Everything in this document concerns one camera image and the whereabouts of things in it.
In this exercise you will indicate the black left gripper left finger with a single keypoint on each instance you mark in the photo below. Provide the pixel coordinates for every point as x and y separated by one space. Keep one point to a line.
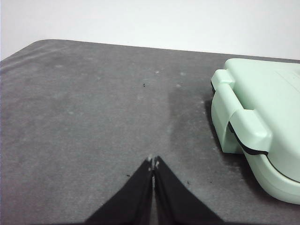
133 199

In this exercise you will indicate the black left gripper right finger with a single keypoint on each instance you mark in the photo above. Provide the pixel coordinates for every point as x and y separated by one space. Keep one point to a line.
175 201

